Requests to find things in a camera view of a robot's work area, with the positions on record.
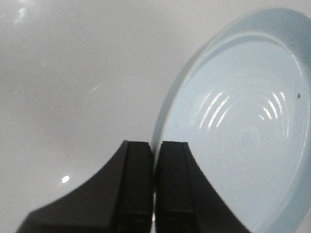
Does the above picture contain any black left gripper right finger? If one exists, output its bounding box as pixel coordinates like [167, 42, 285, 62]
[155, 141, 249, 233]

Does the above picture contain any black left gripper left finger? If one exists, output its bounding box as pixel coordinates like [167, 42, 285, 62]
[18, 141, 154, 233]

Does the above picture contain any light blue round plate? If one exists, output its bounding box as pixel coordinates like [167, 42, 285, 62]
[152, 8, 311, 233]

